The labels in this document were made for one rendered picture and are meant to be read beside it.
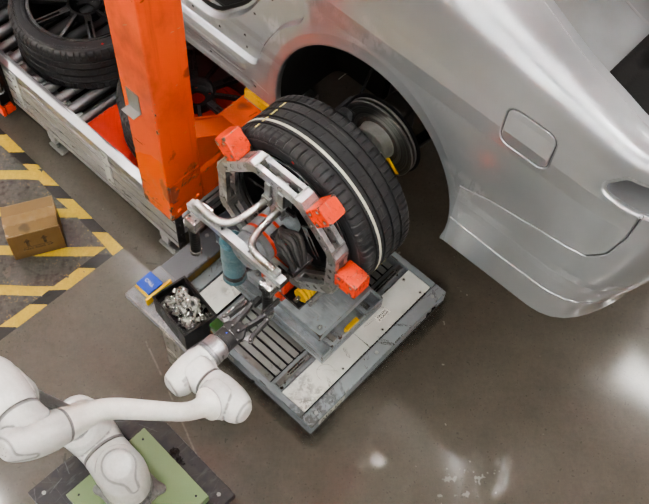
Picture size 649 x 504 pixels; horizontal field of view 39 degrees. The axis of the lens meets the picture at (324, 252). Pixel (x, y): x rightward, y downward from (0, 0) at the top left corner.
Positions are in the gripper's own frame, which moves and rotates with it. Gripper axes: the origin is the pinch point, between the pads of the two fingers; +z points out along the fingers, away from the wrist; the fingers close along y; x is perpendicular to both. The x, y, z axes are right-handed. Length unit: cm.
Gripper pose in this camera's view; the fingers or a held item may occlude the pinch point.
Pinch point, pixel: (266, 302)
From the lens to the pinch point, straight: 297.0
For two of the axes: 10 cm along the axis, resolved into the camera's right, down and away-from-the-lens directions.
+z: 6.8, -6.1, 4.0
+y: 7.3, 6.1, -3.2
